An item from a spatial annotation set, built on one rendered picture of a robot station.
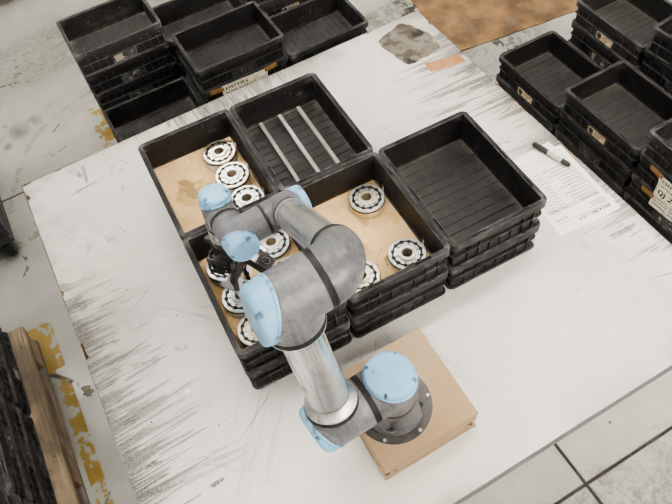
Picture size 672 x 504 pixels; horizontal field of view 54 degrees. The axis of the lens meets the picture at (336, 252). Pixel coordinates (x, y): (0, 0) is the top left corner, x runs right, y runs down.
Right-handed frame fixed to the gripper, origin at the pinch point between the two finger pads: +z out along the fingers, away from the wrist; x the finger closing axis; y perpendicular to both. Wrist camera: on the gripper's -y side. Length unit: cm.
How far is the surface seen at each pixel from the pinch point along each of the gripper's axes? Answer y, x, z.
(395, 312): -38.2, -10.2, 11.0
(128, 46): 110, -120, 18
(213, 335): 9.9, 7.7, 16.2
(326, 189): -11.4, -34.4, -6.4
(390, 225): -31.3, -30.4, -1.0
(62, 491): 61, 46, 76
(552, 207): -74, -59, 9
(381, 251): -31.2, -21.3, 0.0
